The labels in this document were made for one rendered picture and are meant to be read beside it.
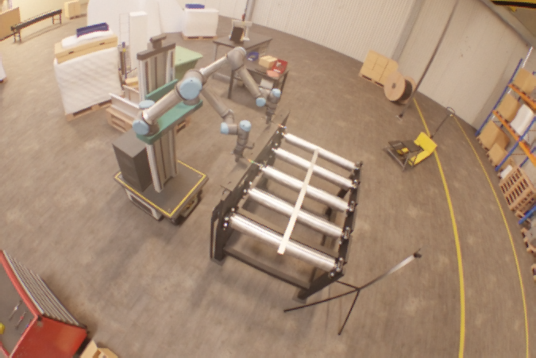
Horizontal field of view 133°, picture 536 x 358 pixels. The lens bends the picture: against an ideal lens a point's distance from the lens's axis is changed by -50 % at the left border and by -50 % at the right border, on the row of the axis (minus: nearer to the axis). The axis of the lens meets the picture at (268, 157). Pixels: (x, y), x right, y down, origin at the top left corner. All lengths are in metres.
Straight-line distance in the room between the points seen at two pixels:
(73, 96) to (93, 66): 0.63
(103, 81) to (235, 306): 3.93
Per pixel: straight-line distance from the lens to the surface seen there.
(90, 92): 4.47
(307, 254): 1.65
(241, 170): 1.58
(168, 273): 2.45
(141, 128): 1.48
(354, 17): 11.44
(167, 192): 2.51
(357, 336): 2.76
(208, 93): 1.46
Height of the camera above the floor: 2.32
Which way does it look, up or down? 42 degrees down
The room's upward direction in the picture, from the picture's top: 17 degrees clockwise
